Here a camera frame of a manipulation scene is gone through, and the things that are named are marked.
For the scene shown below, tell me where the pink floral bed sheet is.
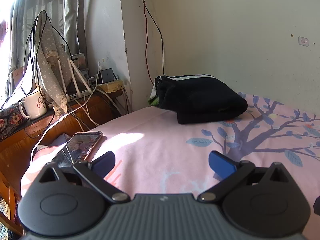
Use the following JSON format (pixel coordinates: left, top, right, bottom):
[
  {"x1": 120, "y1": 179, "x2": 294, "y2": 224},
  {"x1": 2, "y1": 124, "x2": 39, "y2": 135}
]
[{"x1": 20, "y1": 91, "x2": 320, "y2": 198}]

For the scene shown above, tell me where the grey floral cloth bag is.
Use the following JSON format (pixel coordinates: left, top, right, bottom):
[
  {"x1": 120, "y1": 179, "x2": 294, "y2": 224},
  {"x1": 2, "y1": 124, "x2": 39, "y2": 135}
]
[{"x1": 25, "y1": 11, "x2": 72, "y2": 114}]

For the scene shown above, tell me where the wooden nightstand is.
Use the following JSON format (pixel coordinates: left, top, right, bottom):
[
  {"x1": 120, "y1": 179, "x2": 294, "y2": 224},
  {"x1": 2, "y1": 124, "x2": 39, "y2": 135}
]
[{"x1": 0, "y1": 90, "x2": 132, "y2": 233}]

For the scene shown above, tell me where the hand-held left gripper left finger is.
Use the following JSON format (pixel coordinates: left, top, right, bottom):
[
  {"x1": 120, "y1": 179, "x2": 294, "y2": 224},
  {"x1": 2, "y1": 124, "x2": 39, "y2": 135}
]
[{"x1": 40, "y1": 151, "x2": 130, "y2": 203}]

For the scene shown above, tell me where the grey curtain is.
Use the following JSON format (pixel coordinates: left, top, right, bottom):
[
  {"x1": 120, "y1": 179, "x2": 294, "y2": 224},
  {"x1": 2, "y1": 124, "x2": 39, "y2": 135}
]
[{"x1": 7, "y1": 0, "x2": 88, "y2": 93}]

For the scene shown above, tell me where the black cable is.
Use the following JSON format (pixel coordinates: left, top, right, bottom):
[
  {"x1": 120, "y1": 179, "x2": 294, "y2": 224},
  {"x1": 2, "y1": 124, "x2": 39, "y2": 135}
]
[{"x1": 22, "y1": 10, "x2": 74, "y2": 138}]

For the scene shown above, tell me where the white router with antennas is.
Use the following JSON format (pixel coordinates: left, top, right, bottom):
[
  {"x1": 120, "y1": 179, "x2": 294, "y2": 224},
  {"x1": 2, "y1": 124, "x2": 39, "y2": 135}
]
[{"x1": 57, "y1": 58, "x2": 94, "y2": 101}]

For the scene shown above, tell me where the navy sweater with striped trim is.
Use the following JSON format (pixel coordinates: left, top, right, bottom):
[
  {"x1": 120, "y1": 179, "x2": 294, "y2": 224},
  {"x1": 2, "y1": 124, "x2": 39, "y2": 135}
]
[{"x1": 148, "y1": 74, "x2": 248, "y2": 125}]

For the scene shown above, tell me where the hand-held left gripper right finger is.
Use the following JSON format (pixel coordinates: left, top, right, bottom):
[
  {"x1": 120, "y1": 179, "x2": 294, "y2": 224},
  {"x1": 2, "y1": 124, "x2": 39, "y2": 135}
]
[{"x1": 197, "y1": 151, "x2": 288, "y2": 203}]

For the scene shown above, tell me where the thin wall cable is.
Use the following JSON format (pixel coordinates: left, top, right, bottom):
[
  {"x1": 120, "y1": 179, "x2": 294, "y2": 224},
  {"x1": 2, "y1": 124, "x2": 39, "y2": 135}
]
[{"x1": 133, "y1": 0, "x2": 165, "y2": 85}]

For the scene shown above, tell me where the beige power strip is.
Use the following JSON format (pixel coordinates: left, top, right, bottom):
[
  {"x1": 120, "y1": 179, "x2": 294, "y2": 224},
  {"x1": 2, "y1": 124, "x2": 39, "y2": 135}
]
[{"x1": 96, "y1": 80, "x2": 125, "y2": 93}]

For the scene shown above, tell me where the smartphone in clear case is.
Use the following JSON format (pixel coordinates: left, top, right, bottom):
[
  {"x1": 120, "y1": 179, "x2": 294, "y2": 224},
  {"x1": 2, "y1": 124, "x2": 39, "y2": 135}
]
[{"x1": 51, "y1": 131, "x2": 105, "y2": 168}]

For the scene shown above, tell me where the white cable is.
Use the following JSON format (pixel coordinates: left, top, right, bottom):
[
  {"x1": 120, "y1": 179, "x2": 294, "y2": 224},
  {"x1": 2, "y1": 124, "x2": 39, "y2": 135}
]
[{"x1": 30, "y1": 62, "x2": 105, "y2": 167}]

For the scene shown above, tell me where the black charger block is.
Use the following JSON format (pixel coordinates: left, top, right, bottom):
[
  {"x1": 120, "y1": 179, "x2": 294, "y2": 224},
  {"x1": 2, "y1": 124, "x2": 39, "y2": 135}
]
[{"x1": 98, "y1": 67, "x2": 115, "y2": 84}]

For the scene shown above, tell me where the dark floral cloth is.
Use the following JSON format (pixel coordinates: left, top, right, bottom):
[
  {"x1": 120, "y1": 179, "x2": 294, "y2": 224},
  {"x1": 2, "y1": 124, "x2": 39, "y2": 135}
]
[{"x1": 0, "y1": 102, "x2": 28, "y2": 140}]

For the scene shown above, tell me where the white enamel mug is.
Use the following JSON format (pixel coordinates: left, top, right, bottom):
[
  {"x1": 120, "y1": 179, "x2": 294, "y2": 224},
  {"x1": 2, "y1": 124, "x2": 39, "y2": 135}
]
[{"x1": 19, "y1": 90, "x2": 48, "y2": 120}]

